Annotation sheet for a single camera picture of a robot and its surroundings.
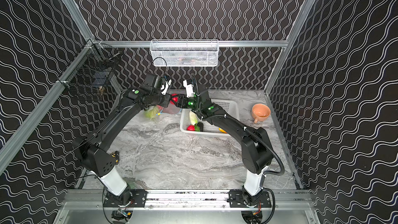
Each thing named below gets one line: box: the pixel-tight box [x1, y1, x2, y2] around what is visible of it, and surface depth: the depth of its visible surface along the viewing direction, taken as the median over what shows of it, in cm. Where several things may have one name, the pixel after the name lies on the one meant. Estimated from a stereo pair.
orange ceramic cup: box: [251, 103, 272, 124], surface depth 105 cm
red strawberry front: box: [186, 124, 196, 132], surface depth 95 cm
